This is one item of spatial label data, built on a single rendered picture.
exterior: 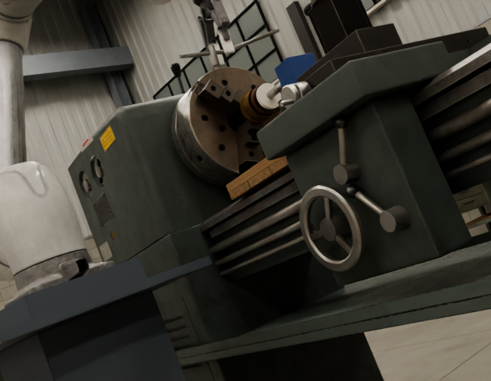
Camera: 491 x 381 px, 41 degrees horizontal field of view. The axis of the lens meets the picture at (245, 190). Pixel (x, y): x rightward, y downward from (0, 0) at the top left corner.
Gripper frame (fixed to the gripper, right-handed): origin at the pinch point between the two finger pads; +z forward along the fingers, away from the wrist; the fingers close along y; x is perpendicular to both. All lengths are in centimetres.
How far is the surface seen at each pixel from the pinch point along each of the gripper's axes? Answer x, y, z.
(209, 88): 12.0, -9.6, 14.3
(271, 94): 1.8, -22.1, 23.1
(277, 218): 14, -28, 54
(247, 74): -3.2, -3.9, 9.7
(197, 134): 17.5, -6.1, 25.1
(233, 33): -432, 782, -376
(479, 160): 7, -84, 60
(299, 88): 21, -65, 38
